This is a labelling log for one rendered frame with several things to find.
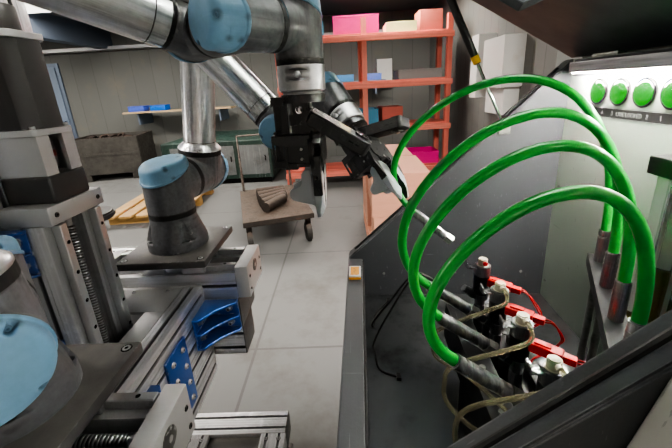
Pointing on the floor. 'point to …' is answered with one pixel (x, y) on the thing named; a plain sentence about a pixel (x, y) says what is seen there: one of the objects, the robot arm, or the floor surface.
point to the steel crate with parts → (115, 153)
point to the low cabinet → (253, 156)
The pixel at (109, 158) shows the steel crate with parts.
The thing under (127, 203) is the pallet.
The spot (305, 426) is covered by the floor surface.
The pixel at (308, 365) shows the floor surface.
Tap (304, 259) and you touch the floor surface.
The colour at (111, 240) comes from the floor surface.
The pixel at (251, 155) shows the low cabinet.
